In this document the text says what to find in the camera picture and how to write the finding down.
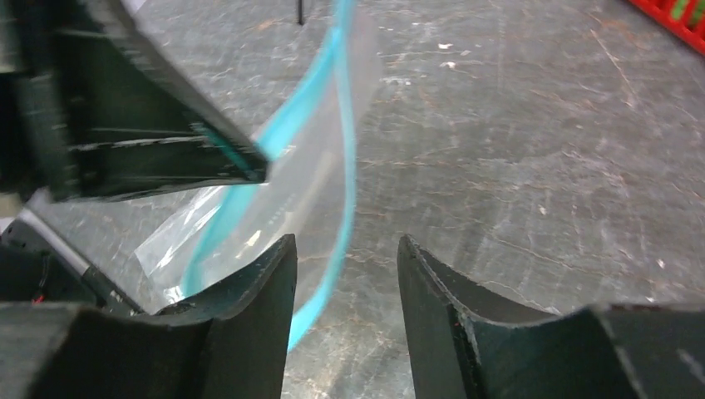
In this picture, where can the red plastic basket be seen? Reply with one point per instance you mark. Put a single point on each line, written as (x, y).
(683, 18)

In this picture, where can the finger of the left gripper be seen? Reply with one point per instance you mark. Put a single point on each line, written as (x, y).
(92, 110)

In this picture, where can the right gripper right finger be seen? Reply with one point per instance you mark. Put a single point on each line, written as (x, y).
(465, 341)

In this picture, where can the clear zip top bag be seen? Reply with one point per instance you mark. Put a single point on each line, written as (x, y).
(310, 191)

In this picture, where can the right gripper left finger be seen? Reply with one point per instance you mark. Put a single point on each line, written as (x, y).
(228, 341)

